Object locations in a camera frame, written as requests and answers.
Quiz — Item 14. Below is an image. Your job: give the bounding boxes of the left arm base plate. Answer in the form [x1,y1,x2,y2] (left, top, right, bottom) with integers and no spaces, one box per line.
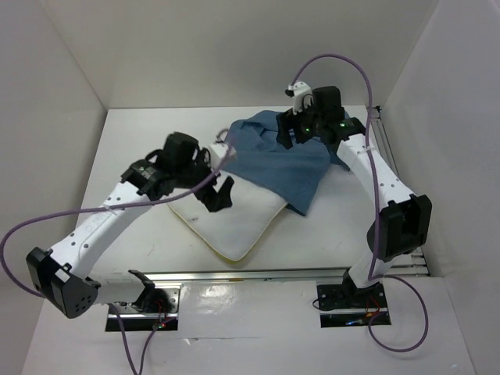
[112,284,180,317]

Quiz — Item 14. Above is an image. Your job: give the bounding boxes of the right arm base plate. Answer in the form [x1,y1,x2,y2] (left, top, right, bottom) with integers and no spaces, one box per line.
[316,283,388,312]

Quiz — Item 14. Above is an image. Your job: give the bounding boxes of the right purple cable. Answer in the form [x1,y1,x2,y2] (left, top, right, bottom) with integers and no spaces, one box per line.
[291,53,430,352]

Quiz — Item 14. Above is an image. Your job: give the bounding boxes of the aluminium rail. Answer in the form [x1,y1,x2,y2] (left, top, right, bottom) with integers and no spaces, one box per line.
[370,108,432,267]
[61,266,427,285]

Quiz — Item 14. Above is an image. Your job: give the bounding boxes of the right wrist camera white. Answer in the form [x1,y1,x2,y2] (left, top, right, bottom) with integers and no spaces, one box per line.
[285,81,313,115]

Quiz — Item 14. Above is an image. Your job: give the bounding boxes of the blue pillowcase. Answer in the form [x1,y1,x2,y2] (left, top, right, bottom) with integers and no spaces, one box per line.
[223,110,347,216]

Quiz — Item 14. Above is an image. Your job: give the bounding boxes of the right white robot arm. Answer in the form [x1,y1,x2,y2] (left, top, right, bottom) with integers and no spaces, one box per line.
[277,82,432,309]

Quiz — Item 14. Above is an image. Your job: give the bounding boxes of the aluminium rail right side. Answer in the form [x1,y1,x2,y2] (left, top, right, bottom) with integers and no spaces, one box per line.
[370,108,432,267]

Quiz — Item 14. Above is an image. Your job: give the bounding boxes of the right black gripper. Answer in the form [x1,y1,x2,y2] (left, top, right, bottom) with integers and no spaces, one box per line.
[275,97,323,149]

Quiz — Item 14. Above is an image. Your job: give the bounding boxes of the aluminium rail front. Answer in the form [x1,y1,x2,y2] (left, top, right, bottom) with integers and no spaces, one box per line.
[61,266,427,285]

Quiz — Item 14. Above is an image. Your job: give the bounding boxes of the cream yellow pillow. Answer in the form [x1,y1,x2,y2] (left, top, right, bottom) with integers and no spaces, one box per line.
[168,173,287,263]

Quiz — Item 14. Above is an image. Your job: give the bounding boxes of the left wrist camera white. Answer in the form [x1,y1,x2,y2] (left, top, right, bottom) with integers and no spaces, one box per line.
[208,141,237,168]

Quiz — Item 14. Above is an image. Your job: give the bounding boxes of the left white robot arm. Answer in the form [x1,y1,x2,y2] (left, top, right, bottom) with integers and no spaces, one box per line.
[27,132,236,319]

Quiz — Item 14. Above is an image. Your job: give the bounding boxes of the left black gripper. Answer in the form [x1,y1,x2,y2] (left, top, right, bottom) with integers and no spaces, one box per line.
[174,147,233,211]

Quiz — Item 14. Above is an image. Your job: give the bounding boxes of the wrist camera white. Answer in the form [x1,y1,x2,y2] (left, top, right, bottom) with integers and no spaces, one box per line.
[285,81,313,115]
[208,141,237,168]

